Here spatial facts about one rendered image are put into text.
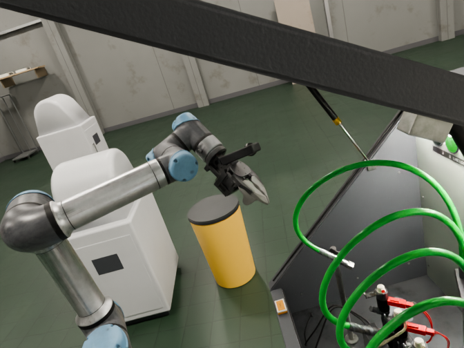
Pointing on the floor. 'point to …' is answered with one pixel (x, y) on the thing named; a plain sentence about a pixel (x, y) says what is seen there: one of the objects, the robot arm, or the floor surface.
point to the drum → (223, 239)
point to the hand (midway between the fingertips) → (266, 198)
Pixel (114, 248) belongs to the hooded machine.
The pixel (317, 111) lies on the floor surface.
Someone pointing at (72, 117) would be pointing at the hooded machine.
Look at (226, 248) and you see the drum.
